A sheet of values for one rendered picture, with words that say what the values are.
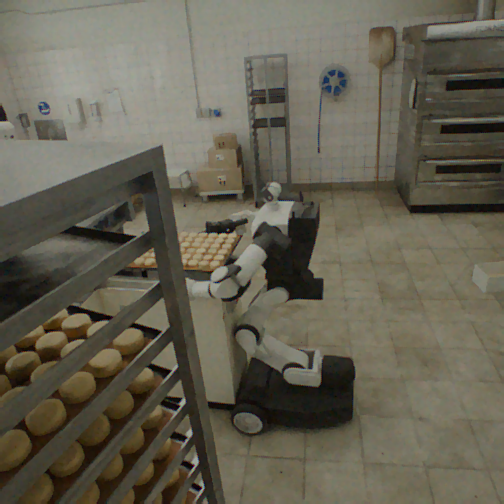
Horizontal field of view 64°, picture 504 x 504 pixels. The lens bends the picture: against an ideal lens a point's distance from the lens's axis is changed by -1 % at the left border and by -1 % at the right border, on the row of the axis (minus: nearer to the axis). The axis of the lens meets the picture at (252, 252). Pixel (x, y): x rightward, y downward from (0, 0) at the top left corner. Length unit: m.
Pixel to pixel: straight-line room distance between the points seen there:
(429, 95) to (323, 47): 1.57
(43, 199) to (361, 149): 5.54
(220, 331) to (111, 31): 4.84
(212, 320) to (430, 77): 3.55
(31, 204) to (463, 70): 4.67
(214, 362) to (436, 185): 3.51
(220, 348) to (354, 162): 4.18
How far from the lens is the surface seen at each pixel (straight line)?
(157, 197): 0.59
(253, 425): 2.43
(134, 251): 0.61
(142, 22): 6.08
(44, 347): 0.77
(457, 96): 4.90
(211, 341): 2.21
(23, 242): 0.49
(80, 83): 6.52
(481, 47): 4.95
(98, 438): 0.72
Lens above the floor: 1.93
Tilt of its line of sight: 27 degrees down
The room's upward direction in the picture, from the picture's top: 5 degrees counter-clockwise
